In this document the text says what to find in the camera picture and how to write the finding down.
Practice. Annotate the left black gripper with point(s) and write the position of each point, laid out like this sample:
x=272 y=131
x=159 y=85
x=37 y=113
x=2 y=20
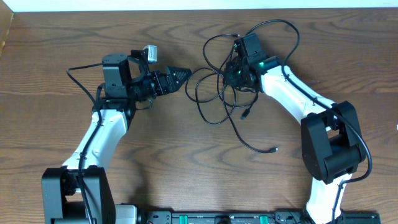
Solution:
x=171 y=83

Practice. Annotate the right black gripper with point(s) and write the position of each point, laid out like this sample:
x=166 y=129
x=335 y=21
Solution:
x=231 y=66

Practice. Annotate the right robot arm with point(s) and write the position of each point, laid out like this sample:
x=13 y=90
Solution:
x=332 y=144

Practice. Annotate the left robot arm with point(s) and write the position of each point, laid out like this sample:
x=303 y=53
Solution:
x=78 y=191

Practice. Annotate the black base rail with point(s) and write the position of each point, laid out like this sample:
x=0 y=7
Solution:
x=248 y=217

